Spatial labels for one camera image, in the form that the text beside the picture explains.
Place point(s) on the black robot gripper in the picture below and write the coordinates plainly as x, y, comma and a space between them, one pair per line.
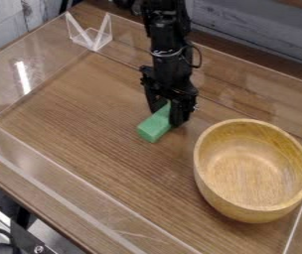
166, 80

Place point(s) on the green rectangular block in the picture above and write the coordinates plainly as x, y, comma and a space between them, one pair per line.
155, 126

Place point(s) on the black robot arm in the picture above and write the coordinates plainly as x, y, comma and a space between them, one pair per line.
167, 26

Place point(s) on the brown wooden bowl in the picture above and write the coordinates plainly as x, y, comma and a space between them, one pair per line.
247, 169

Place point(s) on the clear acrylic corner bracket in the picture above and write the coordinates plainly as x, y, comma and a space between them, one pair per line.
91, 38

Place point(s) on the black metal table bracket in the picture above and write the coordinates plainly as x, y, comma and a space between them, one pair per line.
40, 240

